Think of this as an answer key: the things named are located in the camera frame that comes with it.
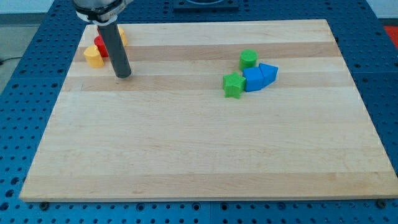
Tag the wooden board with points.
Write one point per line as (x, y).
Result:
(167, 133)

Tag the blue cube block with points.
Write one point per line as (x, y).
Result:
(254, 79)

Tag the green circle block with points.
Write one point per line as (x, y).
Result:
(248, 59)

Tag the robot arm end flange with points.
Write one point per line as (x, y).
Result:
(99, 12)

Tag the green star block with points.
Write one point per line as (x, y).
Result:
(233, 85)

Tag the yellow block front left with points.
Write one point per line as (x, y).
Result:
(93, 57)

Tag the yellow block behind rod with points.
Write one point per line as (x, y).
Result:
(123, 36)

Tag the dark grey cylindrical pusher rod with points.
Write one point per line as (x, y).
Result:
(115, 49)

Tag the red block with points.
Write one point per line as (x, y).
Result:
(98, 41)

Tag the blue wedge block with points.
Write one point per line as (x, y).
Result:
(269, 73)

